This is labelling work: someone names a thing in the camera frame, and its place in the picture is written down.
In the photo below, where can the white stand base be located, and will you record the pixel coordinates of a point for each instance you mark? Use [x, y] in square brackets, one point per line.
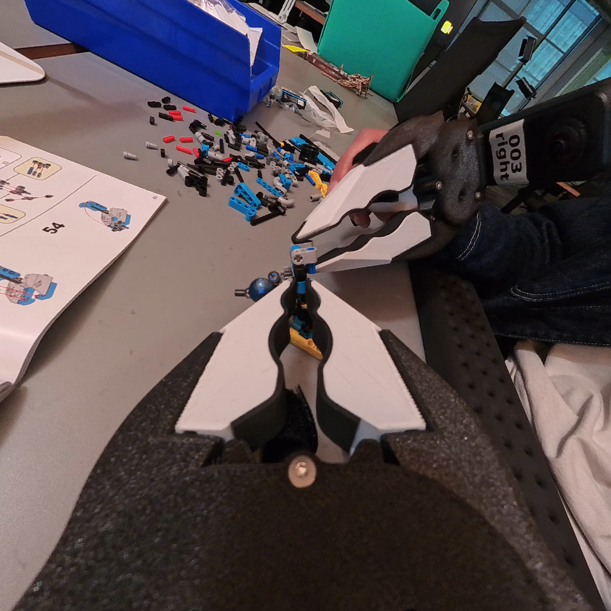
[14, 67]

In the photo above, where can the white plastic bag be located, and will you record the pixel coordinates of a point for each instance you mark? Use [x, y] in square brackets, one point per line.
[329, 112]

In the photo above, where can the crumpled clear plastic bag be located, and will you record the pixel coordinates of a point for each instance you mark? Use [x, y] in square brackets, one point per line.
[238, 28]

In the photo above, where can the black perforated panel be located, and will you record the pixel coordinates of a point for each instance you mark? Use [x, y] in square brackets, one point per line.
[458, 334]

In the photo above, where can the grey desk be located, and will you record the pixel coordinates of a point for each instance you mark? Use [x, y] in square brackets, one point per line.
[167, 286]

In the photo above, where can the clear bag blue label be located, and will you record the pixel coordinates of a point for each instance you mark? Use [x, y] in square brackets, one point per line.
[291, 98]

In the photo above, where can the pile of small building pieces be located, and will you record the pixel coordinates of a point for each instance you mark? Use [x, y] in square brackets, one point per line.
[243, 198]

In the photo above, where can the wooden model pieces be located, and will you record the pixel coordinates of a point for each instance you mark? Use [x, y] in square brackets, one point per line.
[355, 81]

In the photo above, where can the instruction booklet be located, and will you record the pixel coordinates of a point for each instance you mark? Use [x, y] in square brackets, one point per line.
[71, 238]

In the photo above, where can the blue beam block black pins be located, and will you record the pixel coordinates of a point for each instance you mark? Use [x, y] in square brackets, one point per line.
[301, 255]

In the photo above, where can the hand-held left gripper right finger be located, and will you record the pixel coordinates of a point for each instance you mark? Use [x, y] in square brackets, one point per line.
[367, 382]

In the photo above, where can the person's right forearm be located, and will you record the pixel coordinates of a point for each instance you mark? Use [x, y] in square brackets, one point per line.
[549, 248]

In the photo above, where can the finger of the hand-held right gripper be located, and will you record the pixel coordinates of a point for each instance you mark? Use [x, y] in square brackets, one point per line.
[382, 243]
[363, 181]

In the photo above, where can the person's right hand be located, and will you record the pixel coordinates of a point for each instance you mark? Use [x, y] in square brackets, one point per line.
[353, 152]

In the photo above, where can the person's white garment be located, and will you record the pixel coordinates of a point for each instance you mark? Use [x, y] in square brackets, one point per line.
[573, 405]

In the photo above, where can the blue plastic storage bin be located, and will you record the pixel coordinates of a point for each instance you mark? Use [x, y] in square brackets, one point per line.
[143, 43]

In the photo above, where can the black equipment stand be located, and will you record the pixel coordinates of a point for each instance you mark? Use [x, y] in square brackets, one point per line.
[477, 57]

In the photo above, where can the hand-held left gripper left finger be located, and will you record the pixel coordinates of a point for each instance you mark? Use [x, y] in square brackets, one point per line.
[229, 382]

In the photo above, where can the green plastic bin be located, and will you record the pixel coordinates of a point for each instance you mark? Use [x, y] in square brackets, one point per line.
[372, 43]

